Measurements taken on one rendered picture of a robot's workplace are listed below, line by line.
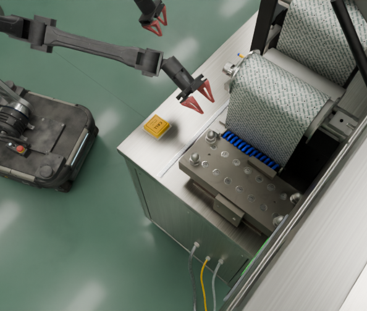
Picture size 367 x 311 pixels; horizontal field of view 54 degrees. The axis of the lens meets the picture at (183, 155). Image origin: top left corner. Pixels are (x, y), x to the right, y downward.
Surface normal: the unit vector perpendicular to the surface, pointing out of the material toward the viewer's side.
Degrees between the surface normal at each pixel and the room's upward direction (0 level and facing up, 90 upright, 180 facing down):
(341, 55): 92
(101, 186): 0
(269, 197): 0
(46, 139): 0
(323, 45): 92
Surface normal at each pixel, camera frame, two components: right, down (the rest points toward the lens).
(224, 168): -0.01, -0.44
